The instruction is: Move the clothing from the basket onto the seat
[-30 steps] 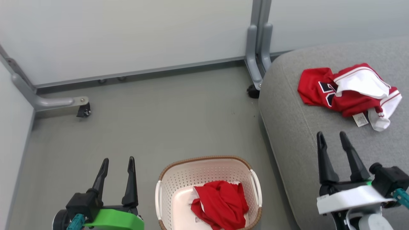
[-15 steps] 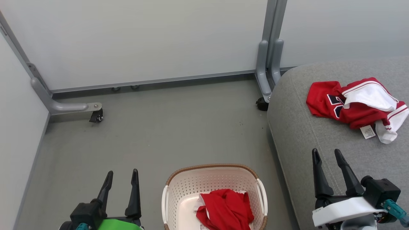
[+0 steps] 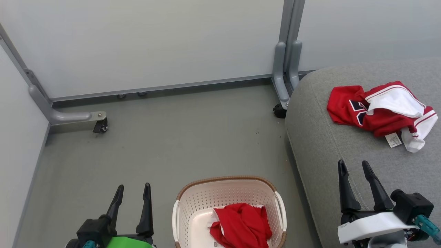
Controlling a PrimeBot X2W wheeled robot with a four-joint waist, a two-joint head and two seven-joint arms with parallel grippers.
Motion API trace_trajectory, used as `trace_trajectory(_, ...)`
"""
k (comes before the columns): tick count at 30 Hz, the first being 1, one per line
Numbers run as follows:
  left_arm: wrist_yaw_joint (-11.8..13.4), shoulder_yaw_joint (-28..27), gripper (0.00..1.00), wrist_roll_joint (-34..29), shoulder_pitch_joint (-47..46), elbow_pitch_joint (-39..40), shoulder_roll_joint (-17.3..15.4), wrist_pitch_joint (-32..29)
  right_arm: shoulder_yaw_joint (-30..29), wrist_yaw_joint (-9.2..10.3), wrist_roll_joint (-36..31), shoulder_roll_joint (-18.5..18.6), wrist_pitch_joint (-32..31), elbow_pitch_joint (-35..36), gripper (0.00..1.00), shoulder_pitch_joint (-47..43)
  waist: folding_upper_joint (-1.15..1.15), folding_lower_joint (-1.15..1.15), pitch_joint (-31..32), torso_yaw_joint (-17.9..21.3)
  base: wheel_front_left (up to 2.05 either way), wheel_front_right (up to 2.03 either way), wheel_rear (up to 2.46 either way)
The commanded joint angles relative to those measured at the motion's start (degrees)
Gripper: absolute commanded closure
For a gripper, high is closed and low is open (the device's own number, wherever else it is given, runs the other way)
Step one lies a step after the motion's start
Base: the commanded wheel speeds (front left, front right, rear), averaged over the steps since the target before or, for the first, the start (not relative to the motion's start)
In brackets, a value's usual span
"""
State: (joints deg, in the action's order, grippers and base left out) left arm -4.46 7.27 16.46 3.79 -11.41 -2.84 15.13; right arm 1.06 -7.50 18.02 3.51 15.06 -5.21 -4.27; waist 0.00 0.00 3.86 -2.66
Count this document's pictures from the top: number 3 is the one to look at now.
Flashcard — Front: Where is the red white numbered jersey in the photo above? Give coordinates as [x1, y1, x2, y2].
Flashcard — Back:
[327, 81, 439, 153]

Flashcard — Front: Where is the plain red garment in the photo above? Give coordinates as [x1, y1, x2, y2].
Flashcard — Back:
[209, 203, 273, 248]

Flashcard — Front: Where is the grey partition post double foot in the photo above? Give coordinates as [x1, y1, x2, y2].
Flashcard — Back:
[271, 0, 306, 110]

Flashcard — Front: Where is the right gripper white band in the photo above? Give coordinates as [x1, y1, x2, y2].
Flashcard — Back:
[338, 159, 419, 244]

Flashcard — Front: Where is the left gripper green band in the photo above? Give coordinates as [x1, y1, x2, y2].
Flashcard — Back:
[102, 183, 156, 248]

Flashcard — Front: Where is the cream laundry basket brown rim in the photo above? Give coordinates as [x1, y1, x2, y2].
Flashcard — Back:
[172, 176, 287, 248]

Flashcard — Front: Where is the grey fabric sofa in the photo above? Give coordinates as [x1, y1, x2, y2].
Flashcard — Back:
[285, 57, 441, 248]

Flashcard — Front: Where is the teal right camera cable plug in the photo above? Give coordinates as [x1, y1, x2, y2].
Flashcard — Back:
[413, 215, 441, 246]

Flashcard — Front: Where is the grey partition foot long bar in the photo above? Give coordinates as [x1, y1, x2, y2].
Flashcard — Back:
[24, 68, 107, 126]

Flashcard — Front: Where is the black caster wheel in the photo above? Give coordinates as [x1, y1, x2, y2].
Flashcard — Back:
[92, 117, 109, 134]
[273, 103, 287, 119]

